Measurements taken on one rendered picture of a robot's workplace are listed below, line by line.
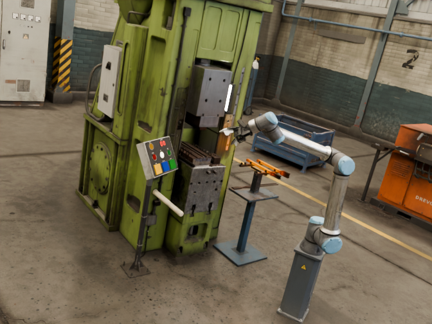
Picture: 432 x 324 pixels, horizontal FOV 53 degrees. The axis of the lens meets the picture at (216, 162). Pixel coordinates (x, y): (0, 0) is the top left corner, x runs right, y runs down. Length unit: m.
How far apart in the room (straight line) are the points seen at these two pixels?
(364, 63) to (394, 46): 0.82
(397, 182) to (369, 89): 5.03
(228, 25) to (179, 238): 1.95
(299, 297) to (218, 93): 1.80
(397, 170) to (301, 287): 3.51
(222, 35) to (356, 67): 8.13
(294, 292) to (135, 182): 1.75
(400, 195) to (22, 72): 6.59
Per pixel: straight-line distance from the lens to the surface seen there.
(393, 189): 6.83
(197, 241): 4.21
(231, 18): 3.89
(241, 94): 4.12
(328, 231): 3.28
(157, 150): 3.39
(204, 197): 3.99
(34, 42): 8.56
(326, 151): 3.17
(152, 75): 3.92
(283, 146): 7.68
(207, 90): 3.68
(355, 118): 11.67
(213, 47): 3.82
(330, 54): 12.20
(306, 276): 3.59
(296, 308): 3.74
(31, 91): 8.70
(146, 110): 3.99
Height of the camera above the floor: 2.17
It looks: 18 degrees down
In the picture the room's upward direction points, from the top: 11 degrees clockwise
